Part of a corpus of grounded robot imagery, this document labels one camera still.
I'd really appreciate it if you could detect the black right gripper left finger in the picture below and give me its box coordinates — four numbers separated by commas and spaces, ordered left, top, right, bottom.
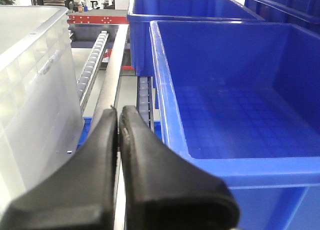
0, 108, 118, 230

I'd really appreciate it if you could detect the blue plastic bin far right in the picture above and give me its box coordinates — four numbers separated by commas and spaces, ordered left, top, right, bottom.
244, 0, 320, 32

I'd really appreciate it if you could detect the white plastic tote bin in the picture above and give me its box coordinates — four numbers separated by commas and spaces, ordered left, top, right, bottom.
0, 5, 83, 212

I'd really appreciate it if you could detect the grey roller track rail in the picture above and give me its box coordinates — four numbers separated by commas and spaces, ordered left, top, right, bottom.
76, 30, 109, 115

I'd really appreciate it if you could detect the blue plastic bin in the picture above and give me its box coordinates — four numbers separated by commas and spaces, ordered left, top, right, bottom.
149, 21, 320, 230
126, 0, 266, 77
244, 0, 320, 32

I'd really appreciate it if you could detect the blue plastic bin behind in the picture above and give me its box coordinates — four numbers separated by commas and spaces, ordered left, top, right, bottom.
126, 0, 266, 77

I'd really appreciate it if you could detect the red shelf beam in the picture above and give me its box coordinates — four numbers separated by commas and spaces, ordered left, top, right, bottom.
67, 14, 129, 25

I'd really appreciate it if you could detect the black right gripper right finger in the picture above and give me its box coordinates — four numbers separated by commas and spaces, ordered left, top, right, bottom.
119, 105, 240, 230

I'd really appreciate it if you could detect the blue plastic bin near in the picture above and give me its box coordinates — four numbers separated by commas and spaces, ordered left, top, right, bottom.
149, 21, 320, 230

